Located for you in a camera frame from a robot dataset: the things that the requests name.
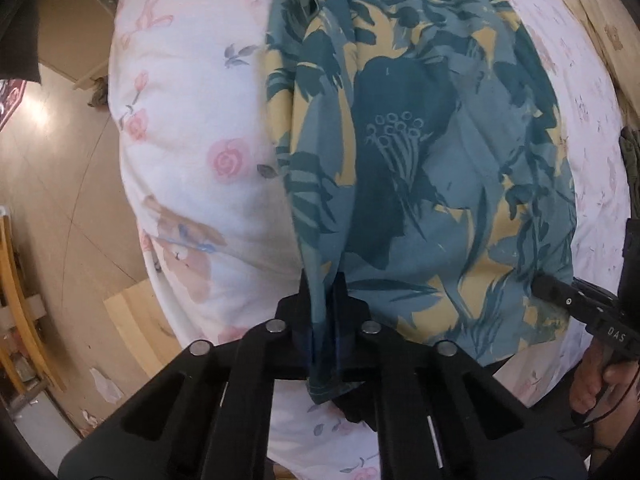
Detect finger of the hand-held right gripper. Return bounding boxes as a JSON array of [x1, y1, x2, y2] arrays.
[[531, 275, 592, 322]]

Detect teal floral print pants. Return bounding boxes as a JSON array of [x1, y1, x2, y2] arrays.
[[264, 0, 577, 407]]

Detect dark cloth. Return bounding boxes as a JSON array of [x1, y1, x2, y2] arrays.
[[0, 0, 45, 84]]

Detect wooden chair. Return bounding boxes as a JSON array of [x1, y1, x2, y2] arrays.
[[0, 205, 68, 413]]

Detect beige quilt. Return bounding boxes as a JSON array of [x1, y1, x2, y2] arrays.
[[542, 0, 640, 108]]

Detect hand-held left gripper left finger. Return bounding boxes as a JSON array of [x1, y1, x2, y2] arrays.
[[57, 276, 310, 480]]

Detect white paper scrap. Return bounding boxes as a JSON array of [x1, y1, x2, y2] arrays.
[[89, 367, 124, 404]]

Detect black cable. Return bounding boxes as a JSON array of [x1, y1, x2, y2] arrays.
[[557, 390, 632, 461]]

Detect olive green cloth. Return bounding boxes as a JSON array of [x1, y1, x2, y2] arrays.
[[619, 127, 640, 187]]

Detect white floral bedsheet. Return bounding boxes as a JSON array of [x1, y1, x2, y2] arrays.
[[107, 0, 632, 480]]

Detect person's right hand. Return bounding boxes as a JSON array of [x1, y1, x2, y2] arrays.
[[569, 344, 640, 416]]

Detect red patterned rug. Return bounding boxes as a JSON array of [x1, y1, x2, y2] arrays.
[[0, 79, 29, 132]]

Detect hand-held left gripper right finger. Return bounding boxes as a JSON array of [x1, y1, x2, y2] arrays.
[[325, 272, 589, 480]]

